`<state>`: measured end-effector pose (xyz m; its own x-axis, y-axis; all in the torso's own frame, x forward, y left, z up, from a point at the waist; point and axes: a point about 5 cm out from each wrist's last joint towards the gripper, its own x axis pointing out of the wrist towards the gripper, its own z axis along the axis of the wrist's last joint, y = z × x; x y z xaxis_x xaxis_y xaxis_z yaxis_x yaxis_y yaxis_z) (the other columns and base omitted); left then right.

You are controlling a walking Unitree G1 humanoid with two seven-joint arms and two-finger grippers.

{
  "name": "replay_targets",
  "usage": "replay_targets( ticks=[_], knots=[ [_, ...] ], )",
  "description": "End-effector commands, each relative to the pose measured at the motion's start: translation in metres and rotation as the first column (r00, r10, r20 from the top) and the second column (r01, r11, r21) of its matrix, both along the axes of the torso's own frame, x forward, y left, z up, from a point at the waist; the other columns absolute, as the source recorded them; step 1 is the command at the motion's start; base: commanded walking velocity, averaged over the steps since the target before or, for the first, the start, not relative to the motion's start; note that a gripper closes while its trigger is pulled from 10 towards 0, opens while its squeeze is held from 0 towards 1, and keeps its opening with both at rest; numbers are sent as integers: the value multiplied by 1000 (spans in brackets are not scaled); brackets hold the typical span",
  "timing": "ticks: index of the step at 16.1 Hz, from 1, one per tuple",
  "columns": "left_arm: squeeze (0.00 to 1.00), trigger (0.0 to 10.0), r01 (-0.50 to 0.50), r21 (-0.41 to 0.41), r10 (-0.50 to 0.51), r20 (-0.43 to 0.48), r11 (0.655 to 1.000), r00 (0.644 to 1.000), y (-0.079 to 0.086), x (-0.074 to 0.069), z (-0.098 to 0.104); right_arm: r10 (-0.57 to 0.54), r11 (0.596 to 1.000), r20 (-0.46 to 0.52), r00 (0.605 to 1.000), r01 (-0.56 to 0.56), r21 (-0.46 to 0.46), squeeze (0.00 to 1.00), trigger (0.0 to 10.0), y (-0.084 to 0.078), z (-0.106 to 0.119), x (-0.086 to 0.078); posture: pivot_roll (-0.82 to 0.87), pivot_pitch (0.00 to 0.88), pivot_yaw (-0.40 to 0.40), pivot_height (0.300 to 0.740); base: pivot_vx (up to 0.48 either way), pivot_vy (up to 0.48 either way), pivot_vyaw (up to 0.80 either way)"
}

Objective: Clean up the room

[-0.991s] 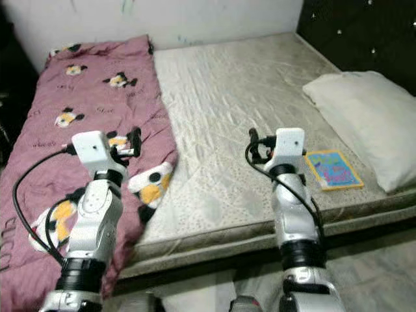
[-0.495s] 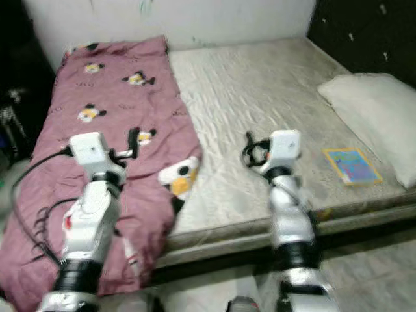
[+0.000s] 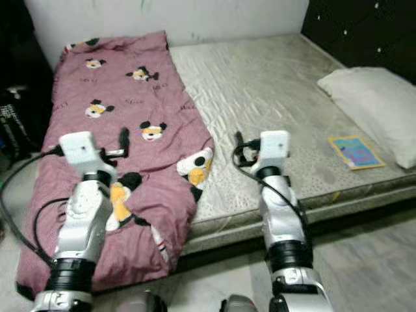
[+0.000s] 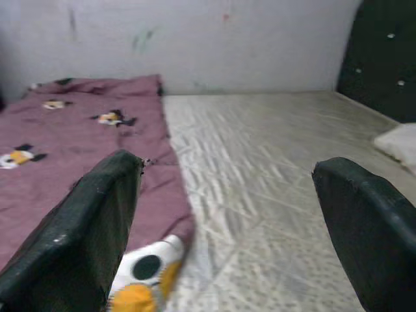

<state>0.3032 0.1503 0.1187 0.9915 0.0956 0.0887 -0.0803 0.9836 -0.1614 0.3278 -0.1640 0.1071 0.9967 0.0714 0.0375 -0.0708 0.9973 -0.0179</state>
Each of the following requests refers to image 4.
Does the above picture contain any white pillow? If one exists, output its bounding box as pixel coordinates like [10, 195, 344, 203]
[372, 122, 416, 175]

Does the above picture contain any black tufted headboard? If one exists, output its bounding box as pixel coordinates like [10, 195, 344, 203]
[336, 0, 416, 124]

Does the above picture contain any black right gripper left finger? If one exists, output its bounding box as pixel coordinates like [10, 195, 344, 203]
[0, 149, 146, 312]

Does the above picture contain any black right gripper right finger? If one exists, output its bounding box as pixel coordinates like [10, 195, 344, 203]
[311, 157, 416, 312]

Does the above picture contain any white quilted mattress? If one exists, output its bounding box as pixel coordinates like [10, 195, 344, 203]
[161, 90, 416, 312]

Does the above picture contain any pink cartoon print blanket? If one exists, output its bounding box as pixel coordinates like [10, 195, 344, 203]
[0, 73, 196, 274]

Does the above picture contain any white yellow plush toy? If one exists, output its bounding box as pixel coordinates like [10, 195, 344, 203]
[105, 234, 186, 312]

